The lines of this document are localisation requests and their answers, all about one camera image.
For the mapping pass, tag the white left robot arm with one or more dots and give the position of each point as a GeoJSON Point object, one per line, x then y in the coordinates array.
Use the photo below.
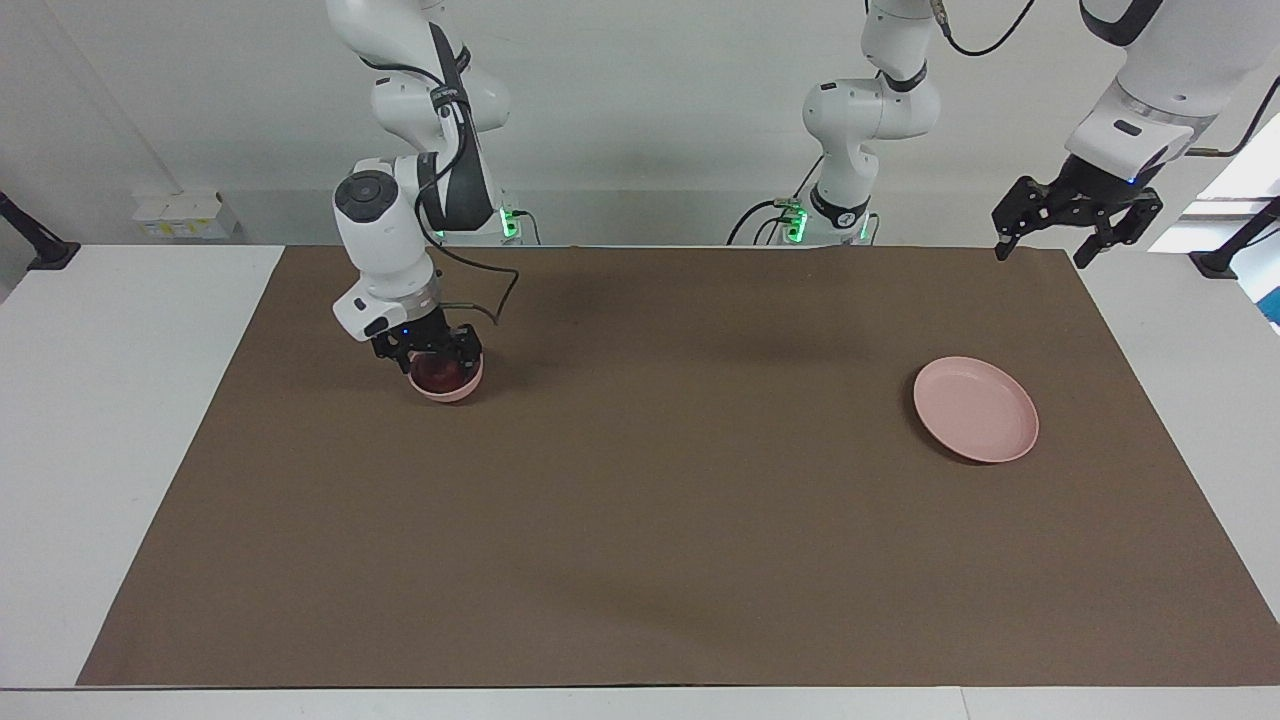
{"type": "Point", "coordinates": [870, 110]}

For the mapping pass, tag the white box yellow label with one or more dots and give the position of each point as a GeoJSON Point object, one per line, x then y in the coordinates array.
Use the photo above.
{"type": "Point", "coordinates": [200, 215]}

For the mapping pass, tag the pink plate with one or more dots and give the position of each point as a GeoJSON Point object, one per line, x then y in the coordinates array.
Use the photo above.
{"type": "Point", "coordinates": [975, 410]}

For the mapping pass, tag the dark red apple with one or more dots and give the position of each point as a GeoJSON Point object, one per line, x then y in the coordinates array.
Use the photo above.
{"type": "Point", "coordinates": [440, 376]}

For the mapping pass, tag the brown table mat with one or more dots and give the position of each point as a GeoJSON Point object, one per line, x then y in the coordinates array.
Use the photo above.
{"type": "Point", "coordinates": [640, 500]}

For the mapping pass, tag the small white box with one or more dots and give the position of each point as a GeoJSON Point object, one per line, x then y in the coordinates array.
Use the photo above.
{"type": "Point", "coordinates": [150, 222]}

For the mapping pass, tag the blue object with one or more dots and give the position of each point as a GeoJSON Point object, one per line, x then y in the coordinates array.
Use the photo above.
{"type": "Point", "coordinates": [1273, 305]}

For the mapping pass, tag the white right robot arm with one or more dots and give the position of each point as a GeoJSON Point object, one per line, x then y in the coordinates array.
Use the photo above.
{"type": "Point", "coordinates": [385, 240]}

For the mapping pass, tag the black clamp stand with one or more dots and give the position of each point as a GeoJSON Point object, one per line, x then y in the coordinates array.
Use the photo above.
{"type": "Point", "coordinates": [1225, 255]}
{"type": "Point", "coordinates": [40, 248]}

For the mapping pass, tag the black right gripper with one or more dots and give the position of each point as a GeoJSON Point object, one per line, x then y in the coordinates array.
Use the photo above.
{"type": "Point", "coordinates": [428, 332]}

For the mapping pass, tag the pink bowl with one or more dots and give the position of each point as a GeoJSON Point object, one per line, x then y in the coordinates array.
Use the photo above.
{"type": "Point", "coordinates": [450, 394]}

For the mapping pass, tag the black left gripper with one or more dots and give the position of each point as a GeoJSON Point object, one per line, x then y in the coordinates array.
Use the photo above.
{"type": "Point", "coordinates": [1090, 192]}

